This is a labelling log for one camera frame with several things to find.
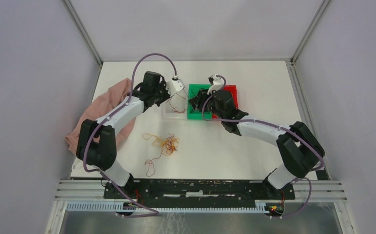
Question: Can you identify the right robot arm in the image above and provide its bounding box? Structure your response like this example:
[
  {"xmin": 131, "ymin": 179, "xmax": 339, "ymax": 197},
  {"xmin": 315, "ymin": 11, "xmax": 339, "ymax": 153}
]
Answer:
[{"xmin": 188, "ymin": 89, "xmax": 325, "ymax": 199}]

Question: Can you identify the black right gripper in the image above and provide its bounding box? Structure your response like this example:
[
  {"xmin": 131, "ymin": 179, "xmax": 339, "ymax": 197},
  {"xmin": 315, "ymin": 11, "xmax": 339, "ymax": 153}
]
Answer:
[{"xmin": 189, "ymin": 87, "xmax": 225, "ymax": 120}]

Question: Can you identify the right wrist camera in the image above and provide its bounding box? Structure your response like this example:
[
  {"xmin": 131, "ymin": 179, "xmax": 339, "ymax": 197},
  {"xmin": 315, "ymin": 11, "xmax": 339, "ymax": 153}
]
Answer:
[{"xmin": 207, "ymin": 74, "xmax": 226, "ymax": 95}]

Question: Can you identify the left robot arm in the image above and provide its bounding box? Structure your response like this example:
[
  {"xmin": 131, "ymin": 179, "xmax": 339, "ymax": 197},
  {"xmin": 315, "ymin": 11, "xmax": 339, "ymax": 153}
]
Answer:
[{"xmin": 76, "ymin": 71, "xmax": 184, "ymax": 198}]

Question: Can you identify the clear plastic bin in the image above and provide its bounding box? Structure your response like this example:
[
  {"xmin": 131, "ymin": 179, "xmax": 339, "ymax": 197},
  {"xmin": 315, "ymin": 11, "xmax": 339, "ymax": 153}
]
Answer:
[{"xmin": 161, "ymin": 88, "xmax": 188, "ymax": 119}]

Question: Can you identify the pink cloth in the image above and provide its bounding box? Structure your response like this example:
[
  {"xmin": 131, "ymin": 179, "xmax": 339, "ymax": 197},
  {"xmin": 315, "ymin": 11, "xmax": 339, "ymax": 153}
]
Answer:
[{"xmin": 65, "ymin": 78, "xmax": 131, "ymax": 155}]

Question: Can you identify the white cable duct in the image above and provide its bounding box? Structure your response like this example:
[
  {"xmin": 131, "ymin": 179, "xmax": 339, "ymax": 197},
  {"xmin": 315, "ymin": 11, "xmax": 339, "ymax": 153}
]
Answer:
[{"xmin": 66, "ymin": 201, "xmax": 269, "ymax": 214}]

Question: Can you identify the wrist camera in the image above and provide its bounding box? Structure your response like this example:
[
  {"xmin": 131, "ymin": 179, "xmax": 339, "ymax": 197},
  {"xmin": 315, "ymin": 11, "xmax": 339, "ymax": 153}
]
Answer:
[
  {"xmin": 166, "ymin": 79, "xmax": 185, "ymax": 97},
  {"xmin": 207, "ymin": 74, "xmax": 226, "ymax": 95}
]

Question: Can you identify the green plastic bin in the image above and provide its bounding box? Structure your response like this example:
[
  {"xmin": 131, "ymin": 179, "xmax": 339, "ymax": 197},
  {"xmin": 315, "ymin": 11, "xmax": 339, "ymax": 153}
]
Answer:
[{"xmin": 187, "ymin": 83, "xmax": 212, "ymax": 120}]

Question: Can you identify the red plastic bin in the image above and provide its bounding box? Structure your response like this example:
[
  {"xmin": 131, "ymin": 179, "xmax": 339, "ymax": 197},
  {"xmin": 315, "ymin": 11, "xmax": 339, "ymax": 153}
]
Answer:
[{"xmin": 211, "ymin": 85, "xmax": 238, "ymax": 119}]

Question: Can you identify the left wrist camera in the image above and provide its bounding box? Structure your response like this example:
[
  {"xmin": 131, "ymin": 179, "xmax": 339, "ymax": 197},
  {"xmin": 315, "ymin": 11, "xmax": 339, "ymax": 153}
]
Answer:
[{"xmin": 166, "ymin": 79, "xmax": 185, "ymax": 97}]

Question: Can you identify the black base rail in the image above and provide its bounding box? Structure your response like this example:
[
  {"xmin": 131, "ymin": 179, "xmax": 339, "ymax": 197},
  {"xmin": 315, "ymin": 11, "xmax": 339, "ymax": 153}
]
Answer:
[{"xmin": 103, "ymin": 178, "xmax": 296, "ymax": 209}]

